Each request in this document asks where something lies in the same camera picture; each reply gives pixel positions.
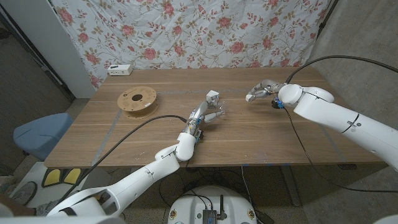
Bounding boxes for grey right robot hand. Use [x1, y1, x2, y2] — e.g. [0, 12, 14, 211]
[245, 79, 287, 103]

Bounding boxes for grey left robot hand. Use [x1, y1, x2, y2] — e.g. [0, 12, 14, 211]
[184, 100, 227, 138]

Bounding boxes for person's bare forearm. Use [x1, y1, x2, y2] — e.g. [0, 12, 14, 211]
[0, 193, 37, 217]

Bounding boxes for white cube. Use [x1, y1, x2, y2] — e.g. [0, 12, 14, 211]
[206, 90, 220, 106]

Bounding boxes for cardboard filament reel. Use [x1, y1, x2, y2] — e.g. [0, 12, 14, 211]
[117, 86, 159, 120]

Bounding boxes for floral backdrop cloth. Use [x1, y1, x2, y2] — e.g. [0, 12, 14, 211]
[49, 0, 332, 91]

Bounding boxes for white robot torso base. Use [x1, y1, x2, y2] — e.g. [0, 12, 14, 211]
[167, 185, 258, 224]

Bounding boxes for white power strip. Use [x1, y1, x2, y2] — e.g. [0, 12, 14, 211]
[107, 64, 134, 77]

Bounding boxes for black backdrop pole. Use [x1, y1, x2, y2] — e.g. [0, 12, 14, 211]
[316, 0, 340, 30]

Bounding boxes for grey electronics module with antenna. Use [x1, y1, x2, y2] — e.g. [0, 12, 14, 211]
[202, 195, 228, 224]

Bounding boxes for grey table leg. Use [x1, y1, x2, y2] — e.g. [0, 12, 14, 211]
[281, 165, 302, 207]

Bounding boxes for black power brick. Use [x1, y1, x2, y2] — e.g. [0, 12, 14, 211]
[254, 210, 275, 224]

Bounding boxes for blue stool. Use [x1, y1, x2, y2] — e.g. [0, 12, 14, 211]
[12, 112, 75, 162]

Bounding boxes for white cabinet panel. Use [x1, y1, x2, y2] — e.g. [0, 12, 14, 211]
[0, 0, 96, 100]

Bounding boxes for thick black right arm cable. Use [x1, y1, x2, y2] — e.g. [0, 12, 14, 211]
[285, 55, 398, 85]

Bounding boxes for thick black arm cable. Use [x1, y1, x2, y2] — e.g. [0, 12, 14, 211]
[57, 114, 188, 205]
[285, 55, 398, 85]

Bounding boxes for grey floor cable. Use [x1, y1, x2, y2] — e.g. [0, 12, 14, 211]
[241, 166, 261, 218]

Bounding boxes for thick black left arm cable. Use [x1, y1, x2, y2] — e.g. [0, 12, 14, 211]
[57, 114, 188, 205]

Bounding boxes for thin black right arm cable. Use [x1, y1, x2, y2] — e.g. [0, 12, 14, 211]
[281, 106, 398, 194]

